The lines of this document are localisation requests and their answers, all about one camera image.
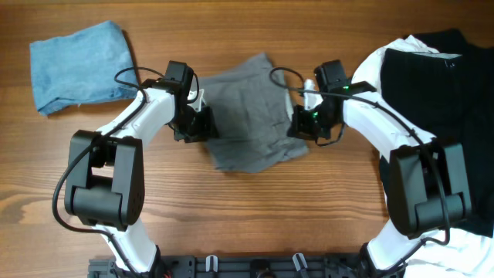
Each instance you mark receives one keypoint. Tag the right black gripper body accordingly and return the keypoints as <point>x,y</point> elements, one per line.
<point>312,122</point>

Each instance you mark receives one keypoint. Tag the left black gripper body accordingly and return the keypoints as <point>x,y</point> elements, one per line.
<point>193,124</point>

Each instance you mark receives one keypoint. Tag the grey shorts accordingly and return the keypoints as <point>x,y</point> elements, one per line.
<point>251,117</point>

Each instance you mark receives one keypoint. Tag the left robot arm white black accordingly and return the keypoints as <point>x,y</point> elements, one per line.
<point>102,191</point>

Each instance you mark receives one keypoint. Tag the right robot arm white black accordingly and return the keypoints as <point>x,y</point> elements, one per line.
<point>426,185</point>

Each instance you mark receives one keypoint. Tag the folded blue denim garment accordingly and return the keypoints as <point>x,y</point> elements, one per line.
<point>89,66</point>

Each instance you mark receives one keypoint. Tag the black garment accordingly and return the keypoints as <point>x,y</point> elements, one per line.
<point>447,90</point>

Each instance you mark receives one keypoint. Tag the white shirt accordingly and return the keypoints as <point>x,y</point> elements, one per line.
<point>469,254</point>

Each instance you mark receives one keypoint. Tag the black base rail with clips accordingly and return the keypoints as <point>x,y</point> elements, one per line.
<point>331,265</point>

